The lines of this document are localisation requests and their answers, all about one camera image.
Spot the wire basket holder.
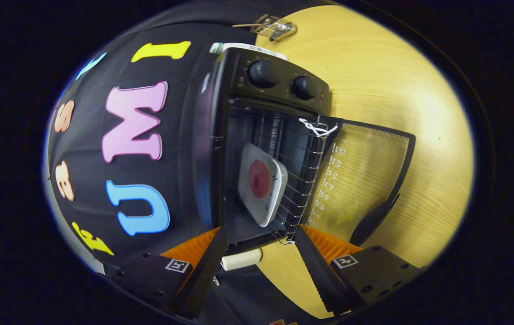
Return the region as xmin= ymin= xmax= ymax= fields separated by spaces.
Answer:
xmin=232 ymin=14 xmax=297 ymax=42

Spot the white square plate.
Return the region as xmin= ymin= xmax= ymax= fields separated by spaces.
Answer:
xmin=238 ymin=143 xmax=288 ymax=228

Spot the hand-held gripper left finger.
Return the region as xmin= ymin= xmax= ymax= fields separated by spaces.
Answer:
xmin=115 ymin=227 xmax=228 ymax=319

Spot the pink round ham slice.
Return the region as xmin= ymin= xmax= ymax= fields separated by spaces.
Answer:
xmin=249 ymin=159 xmax=270 ymax=198

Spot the wire oven rack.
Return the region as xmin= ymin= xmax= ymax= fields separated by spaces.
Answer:
xmin=280 ymin=115 xmax=331 ymax=245

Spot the black toaster oven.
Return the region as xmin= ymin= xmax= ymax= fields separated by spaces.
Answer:
xmin=194 ymin=47 xmax=416 ymax=253

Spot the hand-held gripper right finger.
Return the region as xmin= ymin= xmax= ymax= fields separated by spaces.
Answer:
xmin=294 ymin=225 xmax=422 ymax=316

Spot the white bread toaster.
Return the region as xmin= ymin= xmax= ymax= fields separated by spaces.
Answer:
xmin=221 ymin=247 xmax=263 ymax=271

